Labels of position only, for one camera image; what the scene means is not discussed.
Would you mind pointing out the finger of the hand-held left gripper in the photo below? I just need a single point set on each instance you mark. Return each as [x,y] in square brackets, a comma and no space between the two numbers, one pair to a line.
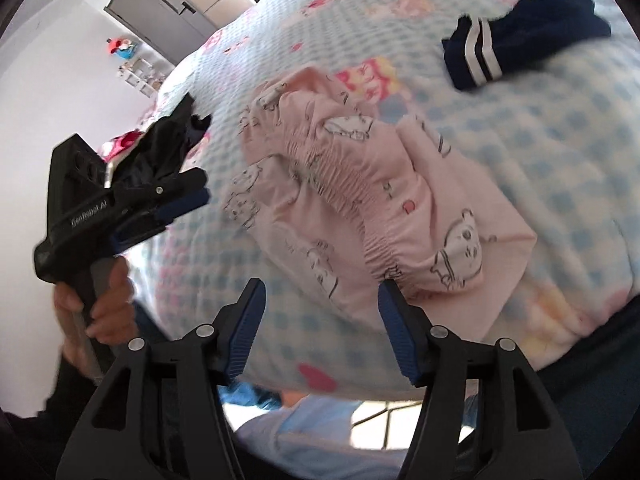
[137,232]
[185,187]

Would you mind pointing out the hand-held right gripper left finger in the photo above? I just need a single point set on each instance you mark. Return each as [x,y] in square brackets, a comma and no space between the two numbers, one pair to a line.
[247,330]

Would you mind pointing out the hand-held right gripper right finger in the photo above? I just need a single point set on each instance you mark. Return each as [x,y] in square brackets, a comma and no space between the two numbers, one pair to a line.
[397,330]

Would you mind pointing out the pink printed pants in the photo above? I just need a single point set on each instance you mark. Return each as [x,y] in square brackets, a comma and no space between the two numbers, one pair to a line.
[350,170]

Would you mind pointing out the person's left hand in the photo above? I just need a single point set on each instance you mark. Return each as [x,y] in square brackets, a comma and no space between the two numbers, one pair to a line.
[114,305]

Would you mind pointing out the black garment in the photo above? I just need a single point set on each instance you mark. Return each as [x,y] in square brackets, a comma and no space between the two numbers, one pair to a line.
[160,140]

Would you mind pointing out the red and pink cloth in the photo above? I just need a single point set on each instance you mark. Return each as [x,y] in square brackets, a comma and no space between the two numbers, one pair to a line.
[122,142]

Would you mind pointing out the light blue cloth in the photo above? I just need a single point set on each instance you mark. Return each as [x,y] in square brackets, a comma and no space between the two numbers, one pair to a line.
[310,430]

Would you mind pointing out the white shelf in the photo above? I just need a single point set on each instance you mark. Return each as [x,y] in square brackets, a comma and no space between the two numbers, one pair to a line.
[142,77]

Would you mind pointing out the red and blue toy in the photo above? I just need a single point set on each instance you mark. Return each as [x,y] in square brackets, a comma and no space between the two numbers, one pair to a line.
[120,49]

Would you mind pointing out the grey door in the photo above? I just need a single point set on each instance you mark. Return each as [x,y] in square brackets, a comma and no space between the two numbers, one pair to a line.
[160,20]

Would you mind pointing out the blue checked printed blanket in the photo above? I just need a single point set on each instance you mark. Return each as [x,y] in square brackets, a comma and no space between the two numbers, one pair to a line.
[550,160]

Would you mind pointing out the navy white-striped garment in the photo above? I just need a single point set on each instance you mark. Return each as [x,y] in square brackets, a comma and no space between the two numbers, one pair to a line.
[540,20]

